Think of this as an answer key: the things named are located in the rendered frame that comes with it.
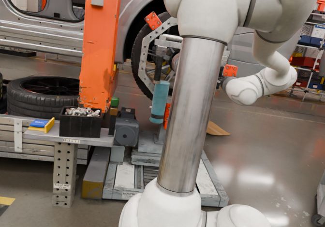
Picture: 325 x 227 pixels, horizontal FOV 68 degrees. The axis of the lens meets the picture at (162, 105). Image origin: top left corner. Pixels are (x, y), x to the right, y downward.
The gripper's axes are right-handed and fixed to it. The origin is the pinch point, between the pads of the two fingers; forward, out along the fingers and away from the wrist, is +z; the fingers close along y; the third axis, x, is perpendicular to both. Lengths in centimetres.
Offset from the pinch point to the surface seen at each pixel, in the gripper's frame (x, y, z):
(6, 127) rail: -51, -118, 11
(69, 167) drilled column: -57, -74, -15
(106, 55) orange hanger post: 2, -62, 4
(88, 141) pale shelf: -39, -64, -18
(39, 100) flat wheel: -35, -103, 23
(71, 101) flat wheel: -34, -85, 28
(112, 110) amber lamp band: -24, -55, -12
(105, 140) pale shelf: -38, -56, -17
